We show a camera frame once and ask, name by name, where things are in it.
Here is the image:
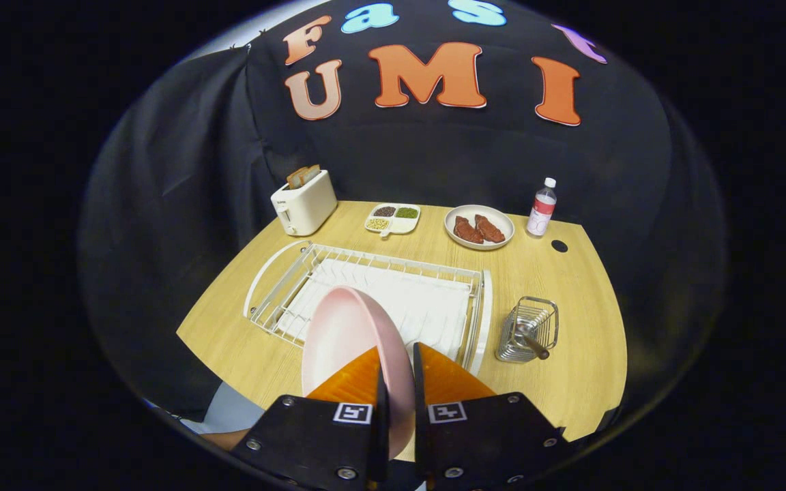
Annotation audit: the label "white toaster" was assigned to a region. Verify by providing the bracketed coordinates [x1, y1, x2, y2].
[270, 169, 338, 237]

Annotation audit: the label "metal wire basket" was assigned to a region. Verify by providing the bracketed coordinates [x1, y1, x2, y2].
[495, 296, 560, 363]

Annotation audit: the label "pink plate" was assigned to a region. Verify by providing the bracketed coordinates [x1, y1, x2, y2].
[301, 286, 416, 461]

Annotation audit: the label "white divided dish with beans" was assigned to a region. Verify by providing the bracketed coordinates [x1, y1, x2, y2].
[364, 203, 422, 237]

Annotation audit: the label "white plate with meat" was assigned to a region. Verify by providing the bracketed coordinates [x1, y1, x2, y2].
[443, 205, 515, 251]

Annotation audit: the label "white wire dish rack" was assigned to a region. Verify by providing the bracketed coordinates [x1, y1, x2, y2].
[243, 240, 493, 377]

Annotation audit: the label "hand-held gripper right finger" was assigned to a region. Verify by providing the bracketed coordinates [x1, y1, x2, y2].
[412, 342, 568, 491]

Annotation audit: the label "white drip tray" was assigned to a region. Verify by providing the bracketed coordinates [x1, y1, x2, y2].
[277, 258, 472, 362]

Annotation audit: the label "toast slices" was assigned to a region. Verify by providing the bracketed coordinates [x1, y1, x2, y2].
[287, 164, 321, 190]

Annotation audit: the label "black backdrop cloth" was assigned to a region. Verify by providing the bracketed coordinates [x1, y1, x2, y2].
[78, 0, 728, 423]

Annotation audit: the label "brown-handled spoon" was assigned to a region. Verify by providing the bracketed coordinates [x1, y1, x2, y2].
[516, 324, 551, 360]

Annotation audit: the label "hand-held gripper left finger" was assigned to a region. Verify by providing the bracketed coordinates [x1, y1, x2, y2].
[229, 346, 390, 491]

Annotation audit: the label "red meat piece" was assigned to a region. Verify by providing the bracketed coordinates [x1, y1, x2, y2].
[474, 214, 506, 243]
[454, 215, 485, 245]

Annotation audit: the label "clear bottle with red label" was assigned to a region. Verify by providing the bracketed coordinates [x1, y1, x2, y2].
[526, 177, 558, 238]

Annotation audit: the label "person's light blue clothing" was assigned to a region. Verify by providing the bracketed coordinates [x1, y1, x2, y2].
[180, 382, 265, 437]

